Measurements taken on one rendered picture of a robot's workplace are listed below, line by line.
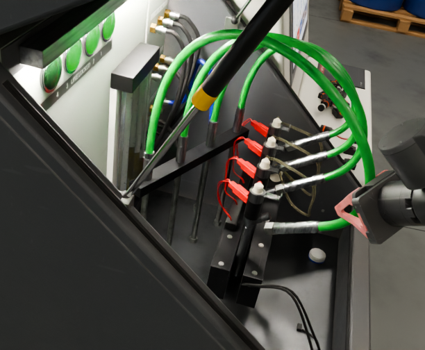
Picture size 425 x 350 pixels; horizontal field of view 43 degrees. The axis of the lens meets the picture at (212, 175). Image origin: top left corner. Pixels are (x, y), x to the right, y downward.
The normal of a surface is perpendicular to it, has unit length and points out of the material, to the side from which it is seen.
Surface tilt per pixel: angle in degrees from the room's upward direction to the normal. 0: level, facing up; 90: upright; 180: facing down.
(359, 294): 0
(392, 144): 50
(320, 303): 0
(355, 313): 0
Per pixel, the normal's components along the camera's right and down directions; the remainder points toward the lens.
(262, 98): -0.23, 0.55
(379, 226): 0.43, -0.08
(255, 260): 0.15, -0.80
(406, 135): -0.62, -0.76
